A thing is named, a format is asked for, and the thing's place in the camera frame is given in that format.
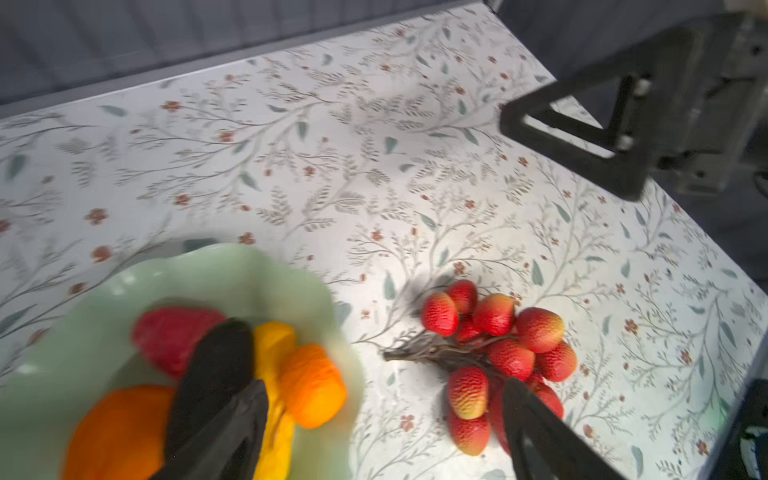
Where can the yellow fake mango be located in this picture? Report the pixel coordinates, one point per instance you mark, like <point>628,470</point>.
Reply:
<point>274,342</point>

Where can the fake orange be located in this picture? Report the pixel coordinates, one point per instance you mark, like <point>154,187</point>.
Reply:
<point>122,436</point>

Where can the small orange fake fruit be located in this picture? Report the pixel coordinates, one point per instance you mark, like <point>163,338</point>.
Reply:
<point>312,386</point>

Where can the red fake strawberry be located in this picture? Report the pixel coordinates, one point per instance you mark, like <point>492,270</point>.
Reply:
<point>167,337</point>

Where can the red lychee fruit bunch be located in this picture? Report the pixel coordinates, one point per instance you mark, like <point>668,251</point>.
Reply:
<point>481,342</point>

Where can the green wavy fruit bowl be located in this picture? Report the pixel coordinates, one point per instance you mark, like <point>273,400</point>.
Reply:
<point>117,388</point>

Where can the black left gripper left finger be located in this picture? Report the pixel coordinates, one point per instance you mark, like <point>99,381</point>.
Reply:
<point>219,413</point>

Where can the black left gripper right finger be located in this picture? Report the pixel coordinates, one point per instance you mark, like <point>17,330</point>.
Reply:
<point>541,445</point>

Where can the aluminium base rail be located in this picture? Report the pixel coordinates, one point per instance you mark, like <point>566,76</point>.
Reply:
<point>54,52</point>

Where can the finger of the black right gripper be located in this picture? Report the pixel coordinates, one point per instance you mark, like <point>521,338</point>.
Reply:
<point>642,127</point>

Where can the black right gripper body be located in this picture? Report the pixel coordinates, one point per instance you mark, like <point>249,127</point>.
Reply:
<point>719,126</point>

